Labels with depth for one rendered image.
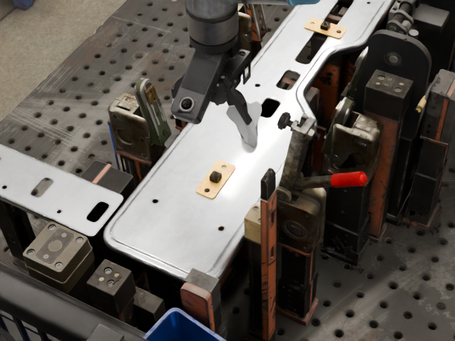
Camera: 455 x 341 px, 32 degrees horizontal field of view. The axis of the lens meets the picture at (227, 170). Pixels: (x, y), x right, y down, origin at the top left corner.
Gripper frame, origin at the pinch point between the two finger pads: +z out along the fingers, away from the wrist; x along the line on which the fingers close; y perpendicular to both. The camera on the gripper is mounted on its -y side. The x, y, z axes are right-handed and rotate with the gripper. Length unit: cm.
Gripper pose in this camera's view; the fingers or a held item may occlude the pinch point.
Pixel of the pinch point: (212, 135)
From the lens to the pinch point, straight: 129.9
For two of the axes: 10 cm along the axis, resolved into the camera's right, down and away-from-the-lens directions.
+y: 4.8, -6.6, 5.7
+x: -8.8, -3.4, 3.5
